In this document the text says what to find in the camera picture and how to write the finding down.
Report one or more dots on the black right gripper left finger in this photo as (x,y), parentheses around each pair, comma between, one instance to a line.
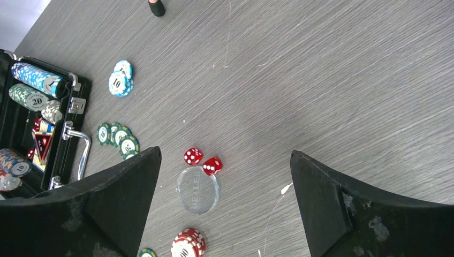
(103,214)

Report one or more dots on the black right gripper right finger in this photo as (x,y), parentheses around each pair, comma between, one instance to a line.
(343,216)

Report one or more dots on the blue 10 chip stack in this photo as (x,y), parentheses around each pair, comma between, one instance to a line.
(120,82)

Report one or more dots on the black poker set case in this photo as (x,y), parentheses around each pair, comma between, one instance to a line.
(17,123)

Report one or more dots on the green 20 chip lone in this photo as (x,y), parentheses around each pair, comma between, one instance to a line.
(147,252)

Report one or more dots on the green 20 chip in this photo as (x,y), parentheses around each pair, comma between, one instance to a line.
(113,128)
(119,133)
(129,154)
(104,134)
(128,143)

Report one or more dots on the red 100 chip stack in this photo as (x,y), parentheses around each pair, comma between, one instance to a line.
(188,243)

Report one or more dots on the clear dealer button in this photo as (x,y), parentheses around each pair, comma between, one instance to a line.
(198,192)

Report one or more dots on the red chip row in case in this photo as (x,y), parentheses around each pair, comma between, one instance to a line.
(9,183)

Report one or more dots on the blue-orange chip row in case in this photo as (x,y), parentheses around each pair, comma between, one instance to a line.
(14,164)

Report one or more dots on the red die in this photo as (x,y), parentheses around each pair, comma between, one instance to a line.
(212,166)
(193,156)

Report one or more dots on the grey chip row in case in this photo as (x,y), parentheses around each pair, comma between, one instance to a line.
(51,112)

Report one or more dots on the green chip row in case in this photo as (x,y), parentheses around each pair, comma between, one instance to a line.
(28,97)

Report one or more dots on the blue chip row in case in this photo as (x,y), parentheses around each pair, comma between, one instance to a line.
(40,79)

